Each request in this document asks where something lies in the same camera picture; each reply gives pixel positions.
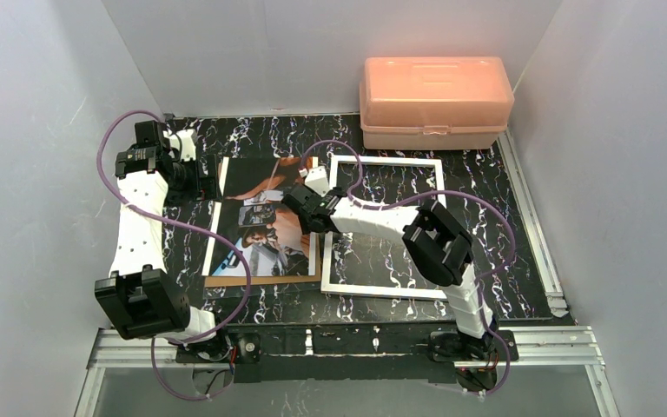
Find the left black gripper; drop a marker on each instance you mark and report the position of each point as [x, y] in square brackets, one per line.
[205, 181]

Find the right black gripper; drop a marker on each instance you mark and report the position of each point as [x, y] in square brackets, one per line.
[297, 199]

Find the printed photo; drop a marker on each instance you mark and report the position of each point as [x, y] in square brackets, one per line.
[264, 219]

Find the brown backing board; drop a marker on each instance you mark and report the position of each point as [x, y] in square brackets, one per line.
[264, 281]

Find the picture frame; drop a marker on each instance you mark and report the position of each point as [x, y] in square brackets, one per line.
[387, 224]

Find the clear acrylic sheet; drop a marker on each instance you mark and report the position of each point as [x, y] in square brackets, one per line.
[217, 287]

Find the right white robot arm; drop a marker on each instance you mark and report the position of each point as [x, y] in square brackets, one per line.
[437, 244]

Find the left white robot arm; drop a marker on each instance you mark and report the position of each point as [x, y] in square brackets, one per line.
[141, 300]

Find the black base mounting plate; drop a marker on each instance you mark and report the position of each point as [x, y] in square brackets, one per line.
[337, 352]

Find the orange plastic storage box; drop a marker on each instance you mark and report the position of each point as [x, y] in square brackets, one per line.
[434, 103]

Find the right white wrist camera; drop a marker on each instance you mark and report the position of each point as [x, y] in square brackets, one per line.
[316, 179]

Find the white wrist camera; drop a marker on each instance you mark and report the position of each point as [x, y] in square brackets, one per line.
[316, 179]
[182, 145]

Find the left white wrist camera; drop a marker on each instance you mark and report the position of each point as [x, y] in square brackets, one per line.
[182, 145]

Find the aluminium rail frame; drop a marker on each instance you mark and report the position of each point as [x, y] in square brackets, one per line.
[528, 295]

